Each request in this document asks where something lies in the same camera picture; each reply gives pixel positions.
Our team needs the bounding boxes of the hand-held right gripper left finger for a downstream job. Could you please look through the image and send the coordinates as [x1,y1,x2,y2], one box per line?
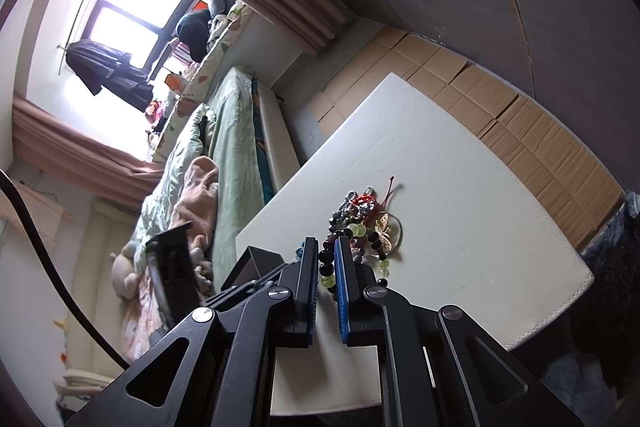
[65,236,321,427]

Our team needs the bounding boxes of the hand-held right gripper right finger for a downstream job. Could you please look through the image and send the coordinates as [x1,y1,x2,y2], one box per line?
[333,235,587,427]

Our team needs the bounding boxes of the black green bead bracelet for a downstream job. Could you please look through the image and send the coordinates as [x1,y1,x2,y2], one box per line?
[318,222,393,303]

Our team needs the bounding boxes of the black cardboard box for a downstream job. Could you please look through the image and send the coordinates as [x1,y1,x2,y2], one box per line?
[221,245,288,294]

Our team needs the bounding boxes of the beige plush toy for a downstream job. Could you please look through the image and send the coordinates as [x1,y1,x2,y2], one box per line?
[110,240,147,304]

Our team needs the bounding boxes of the pink floral blanket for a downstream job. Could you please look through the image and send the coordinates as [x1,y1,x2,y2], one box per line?
[120,156,222,360]

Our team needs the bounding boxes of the cream padded headboard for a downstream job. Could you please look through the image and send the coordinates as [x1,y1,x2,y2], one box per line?
[64,199,142,374]

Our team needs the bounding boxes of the light green quilt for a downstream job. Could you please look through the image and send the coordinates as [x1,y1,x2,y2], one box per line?
[140,103,222,259]

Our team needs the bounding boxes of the white low table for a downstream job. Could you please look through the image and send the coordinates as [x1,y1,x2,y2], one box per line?
[235,73,595,418]

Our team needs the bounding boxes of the green mattress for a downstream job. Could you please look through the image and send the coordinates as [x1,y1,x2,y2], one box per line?
[206,67,267,294]

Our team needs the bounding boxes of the cream bed base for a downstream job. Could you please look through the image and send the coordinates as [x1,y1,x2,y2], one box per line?
[252,79,302,204]

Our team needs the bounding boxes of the leaf print window seat cushion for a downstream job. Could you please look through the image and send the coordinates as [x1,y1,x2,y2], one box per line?
[150,2,252,164]

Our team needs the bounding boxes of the hanging dark clothes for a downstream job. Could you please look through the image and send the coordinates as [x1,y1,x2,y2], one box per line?
[66,40,154,112]

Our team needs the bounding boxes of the black bag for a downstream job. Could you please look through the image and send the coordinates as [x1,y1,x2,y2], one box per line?
[175,9,214,58]

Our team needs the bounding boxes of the white patterned cloth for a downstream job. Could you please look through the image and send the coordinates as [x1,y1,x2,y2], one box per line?
[209,14,232,44]

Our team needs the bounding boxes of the flattened cardboard sheets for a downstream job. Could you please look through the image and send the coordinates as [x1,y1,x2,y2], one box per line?
[305,26,626,253]

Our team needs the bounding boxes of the black braided cable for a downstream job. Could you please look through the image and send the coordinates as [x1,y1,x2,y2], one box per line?
[0,169,129,371]

